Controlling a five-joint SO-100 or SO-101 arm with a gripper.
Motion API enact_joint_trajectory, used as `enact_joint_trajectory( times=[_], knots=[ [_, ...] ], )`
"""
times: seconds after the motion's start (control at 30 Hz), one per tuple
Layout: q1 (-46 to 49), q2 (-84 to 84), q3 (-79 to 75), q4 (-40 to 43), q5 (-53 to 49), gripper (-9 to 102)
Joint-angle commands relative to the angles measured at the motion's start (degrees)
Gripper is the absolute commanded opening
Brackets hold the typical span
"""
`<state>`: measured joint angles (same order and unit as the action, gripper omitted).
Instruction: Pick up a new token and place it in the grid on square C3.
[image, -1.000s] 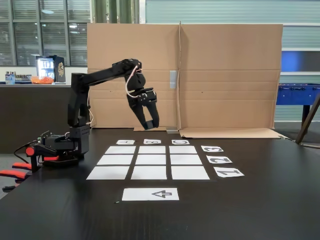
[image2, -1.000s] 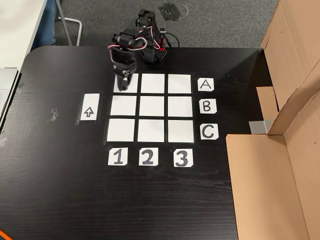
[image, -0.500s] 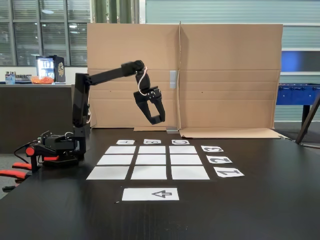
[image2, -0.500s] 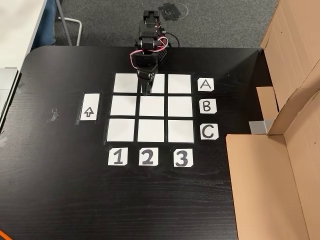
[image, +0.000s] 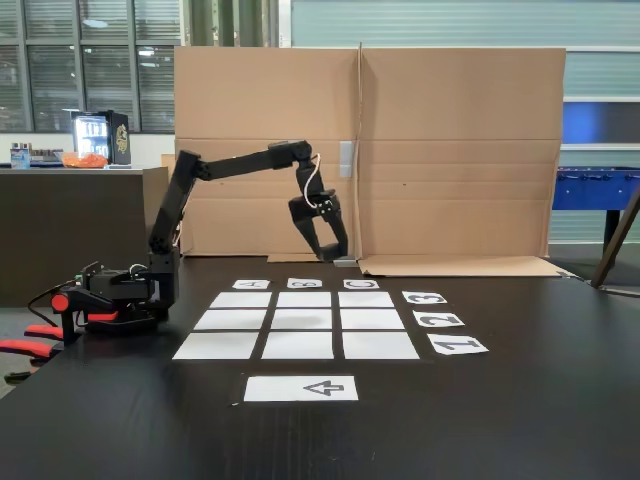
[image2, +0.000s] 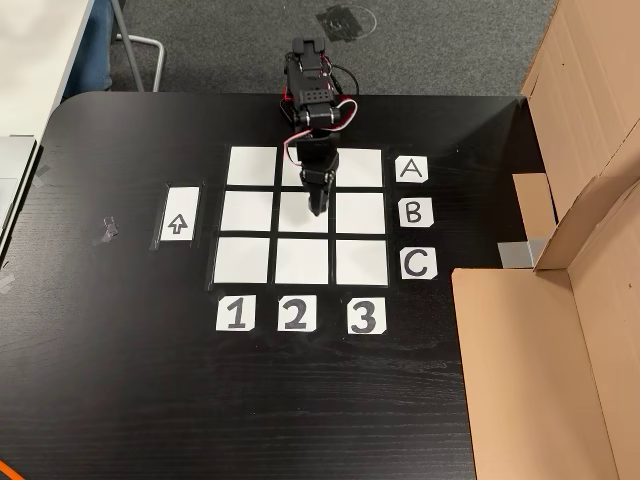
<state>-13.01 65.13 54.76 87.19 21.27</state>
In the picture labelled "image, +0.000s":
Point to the white paper grid square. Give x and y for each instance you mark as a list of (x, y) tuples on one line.
[(241, 300), (372, 319), (381, 346), (230, 320), (215, 346), (297, 346), (301, 320), (366, 299), (305, 300)]

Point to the grey tape strip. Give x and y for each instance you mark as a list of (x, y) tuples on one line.
[(347, 159), (345, 261)]

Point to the paper label letter B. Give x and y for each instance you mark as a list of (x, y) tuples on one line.
[(317, 281)]

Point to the paper label letter C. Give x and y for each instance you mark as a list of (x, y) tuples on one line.
[(347, 286)]

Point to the paper label letter A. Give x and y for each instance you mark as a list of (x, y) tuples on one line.
[(237, 286)]

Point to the paper label number 3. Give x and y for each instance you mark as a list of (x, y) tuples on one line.
[(407, 295)]

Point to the paper label number 2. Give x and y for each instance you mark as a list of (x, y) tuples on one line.
[(422, 324)]

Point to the large brown cardboard box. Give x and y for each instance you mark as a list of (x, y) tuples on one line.
[(450, 150)]

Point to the white arrow paper sheet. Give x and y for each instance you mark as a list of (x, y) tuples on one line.
[(280, 389)]

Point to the paper label number 1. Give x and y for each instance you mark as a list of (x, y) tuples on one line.
[(480, 346)]

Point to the black mini fridge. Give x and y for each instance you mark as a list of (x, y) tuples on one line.
[(117, 137)]

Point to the orange snack bowl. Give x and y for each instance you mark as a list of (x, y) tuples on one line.
[(82, 160)]

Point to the dark brown counter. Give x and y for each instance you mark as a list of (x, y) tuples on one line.
[(60, 225)]

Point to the black orange table clamp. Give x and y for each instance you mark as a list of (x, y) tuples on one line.
[(62, 302)]

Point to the blue foosball table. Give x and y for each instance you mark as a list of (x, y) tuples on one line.
[(595, 187)]

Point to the brown wooden stand leg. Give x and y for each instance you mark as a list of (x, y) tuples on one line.
[(617, 240)]

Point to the blue white carton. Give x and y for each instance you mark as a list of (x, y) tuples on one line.
[(20, 156)]

